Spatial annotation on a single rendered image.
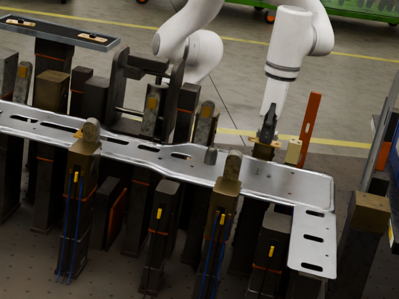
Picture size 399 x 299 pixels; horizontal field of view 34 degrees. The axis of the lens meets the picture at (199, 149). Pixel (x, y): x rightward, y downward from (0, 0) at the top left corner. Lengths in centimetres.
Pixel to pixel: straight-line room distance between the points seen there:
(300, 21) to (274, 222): 46
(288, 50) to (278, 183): 34
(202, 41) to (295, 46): 63
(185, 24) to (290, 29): 58
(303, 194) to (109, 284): 53
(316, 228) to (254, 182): 23
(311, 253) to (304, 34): 50
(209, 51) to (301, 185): 64
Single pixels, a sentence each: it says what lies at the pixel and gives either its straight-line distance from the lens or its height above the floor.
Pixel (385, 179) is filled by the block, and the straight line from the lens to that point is 167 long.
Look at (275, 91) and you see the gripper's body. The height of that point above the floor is 124.
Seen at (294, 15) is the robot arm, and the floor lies 142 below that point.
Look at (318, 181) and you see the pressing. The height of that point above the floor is 100.
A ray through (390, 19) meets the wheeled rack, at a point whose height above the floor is 26.
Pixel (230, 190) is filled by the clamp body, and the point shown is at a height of 105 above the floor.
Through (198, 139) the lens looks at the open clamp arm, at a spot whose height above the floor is 100.
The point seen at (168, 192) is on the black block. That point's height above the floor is 99.
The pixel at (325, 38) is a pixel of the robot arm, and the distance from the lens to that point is 160.
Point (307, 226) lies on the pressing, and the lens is 152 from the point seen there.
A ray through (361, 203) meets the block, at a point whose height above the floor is 106.
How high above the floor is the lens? 169
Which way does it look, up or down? 23 degrees down
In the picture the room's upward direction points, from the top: 11 degrees clockwise
